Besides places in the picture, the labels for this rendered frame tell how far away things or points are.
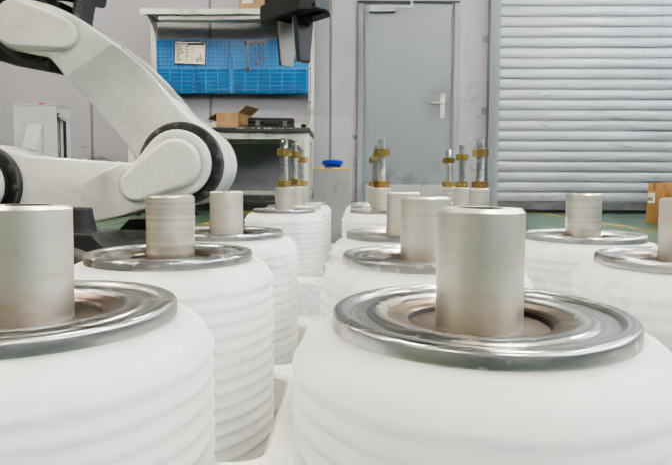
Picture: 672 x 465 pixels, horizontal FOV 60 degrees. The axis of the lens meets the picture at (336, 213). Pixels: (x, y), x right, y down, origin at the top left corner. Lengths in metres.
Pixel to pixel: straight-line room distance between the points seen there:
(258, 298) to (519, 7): 6.01
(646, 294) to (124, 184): 0.86
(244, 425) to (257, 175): 5.64
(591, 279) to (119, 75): 0.90
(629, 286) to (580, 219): 0.14
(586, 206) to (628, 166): 5.95
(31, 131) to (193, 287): 4.17
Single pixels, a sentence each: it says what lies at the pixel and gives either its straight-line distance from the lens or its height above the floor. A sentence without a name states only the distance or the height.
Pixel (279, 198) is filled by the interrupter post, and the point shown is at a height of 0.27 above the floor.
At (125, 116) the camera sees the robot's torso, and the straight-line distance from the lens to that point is 1.06.
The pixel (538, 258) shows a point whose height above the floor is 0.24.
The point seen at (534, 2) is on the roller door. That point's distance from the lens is 6.26.
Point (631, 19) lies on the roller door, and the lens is 6.54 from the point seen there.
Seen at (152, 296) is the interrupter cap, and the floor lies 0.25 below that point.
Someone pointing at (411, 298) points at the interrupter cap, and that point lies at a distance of 0.17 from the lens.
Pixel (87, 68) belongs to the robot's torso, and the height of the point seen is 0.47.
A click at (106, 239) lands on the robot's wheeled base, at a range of 0.91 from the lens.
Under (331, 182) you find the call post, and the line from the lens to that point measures 1.08.
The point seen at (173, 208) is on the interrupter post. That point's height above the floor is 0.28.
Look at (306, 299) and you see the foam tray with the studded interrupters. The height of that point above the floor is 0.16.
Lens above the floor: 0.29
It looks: 3 degrees down
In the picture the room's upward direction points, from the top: straight up
